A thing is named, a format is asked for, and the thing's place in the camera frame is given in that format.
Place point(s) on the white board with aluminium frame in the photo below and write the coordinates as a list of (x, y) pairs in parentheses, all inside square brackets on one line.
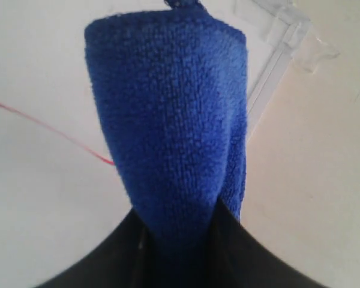
[(60, 195)]

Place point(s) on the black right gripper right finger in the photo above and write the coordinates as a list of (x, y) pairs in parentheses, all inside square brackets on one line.
[(238, 259)]

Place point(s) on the blue cloth eraser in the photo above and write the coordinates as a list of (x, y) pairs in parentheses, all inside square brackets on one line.
[(170, 91)]

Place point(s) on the clear tape front right corner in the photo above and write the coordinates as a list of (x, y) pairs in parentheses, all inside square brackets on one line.
[(313, 51)]

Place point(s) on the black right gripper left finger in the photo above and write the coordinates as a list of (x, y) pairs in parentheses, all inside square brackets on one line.
[(121, 260)]

